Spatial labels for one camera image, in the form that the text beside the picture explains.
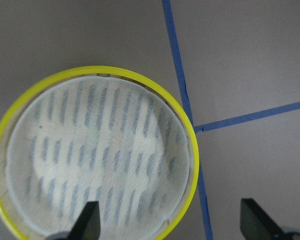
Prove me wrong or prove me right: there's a white steamer liner cloth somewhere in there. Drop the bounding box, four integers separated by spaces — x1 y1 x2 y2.
4 76 191 240

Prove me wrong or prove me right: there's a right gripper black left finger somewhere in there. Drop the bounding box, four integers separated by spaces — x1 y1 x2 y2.
67 201 101 240

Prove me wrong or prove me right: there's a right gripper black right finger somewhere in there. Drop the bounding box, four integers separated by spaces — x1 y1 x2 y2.
240 198 290 240

